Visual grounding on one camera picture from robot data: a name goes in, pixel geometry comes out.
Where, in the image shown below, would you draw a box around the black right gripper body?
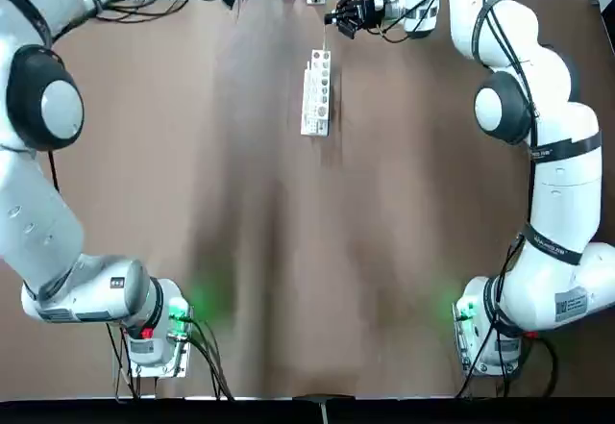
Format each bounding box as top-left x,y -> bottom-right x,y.
357,0 -> 384,31

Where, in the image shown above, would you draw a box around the white test tube rack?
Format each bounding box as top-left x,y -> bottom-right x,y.
300,48 -> 333,137

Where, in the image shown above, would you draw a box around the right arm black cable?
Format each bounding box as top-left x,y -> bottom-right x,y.
377,0 -> 539,300

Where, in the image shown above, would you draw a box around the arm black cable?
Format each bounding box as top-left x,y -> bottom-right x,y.
377,0 -> 539,300
45,0 -> 105,192

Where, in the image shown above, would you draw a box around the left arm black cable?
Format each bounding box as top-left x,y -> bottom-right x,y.
45,0 -> 105,192

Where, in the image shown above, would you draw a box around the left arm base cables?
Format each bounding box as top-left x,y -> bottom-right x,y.
108,315 -> 236,402

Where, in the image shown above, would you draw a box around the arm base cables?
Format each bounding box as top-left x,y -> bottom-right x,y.
108,315 -> 236,402
454,320 -> 559,399

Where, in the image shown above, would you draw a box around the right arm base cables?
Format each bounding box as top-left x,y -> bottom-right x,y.
454,320 -> 559,399

